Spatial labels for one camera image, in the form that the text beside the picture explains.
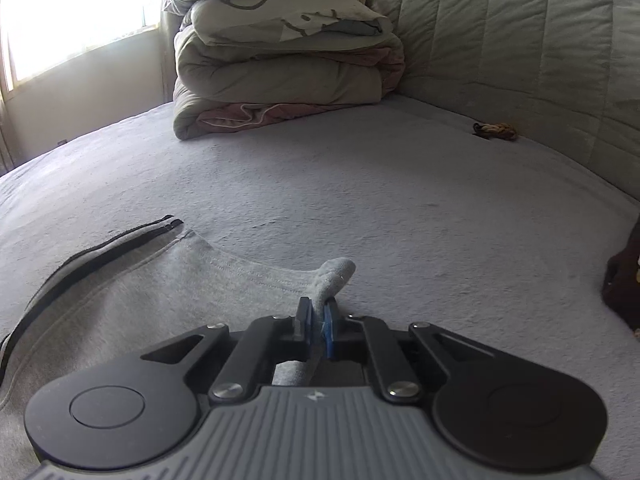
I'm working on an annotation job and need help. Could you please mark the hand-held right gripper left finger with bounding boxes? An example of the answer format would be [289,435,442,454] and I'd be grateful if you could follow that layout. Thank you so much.
[141,297,317,406]

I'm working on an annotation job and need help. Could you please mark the grey zip jacket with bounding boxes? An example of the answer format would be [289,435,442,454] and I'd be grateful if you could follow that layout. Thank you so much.
[0,215,358,480]

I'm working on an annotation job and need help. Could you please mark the window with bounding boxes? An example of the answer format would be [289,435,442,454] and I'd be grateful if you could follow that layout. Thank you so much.
[0,0,166,88]

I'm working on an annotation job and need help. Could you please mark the white printed pillow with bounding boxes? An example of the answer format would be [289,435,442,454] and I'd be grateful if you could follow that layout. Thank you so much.
[189,0,394,52]

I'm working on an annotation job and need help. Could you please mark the brown patterned garment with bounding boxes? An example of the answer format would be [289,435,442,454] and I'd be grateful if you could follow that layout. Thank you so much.
[601,220,640,337]

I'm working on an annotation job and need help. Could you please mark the brown braided hair tie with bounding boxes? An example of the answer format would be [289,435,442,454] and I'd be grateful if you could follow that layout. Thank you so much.
[472,122,519,142]

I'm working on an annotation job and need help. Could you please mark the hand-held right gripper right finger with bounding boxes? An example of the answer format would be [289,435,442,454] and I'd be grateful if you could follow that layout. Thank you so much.
[322,297,493,406]

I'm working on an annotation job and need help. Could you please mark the grey quilted headboard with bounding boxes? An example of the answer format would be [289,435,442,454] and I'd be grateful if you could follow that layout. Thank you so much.
[350,0,640,196]

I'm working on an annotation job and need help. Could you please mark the folded grey pink comforter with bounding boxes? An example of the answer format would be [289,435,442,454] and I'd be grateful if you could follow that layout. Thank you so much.
[172,25,406,142]

